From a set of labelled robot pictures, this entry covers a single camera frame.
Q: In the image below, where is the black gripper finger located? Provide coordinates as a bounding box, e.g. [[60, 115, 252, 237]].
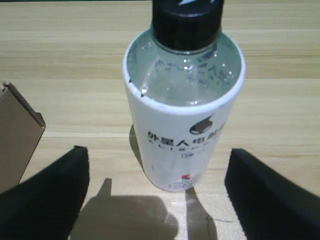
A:
[[224, 147, 320, 240], [0, 146, 90, 240]]

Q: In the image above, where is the white bottle with black cap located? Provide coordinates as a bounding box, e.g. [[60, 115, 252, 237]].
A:
[[121, 0, 248, 193]]

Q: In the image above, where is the brown cardboard box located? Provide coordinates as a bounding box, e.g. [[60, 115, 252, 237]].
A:
[[0, 79, 47, 195]]

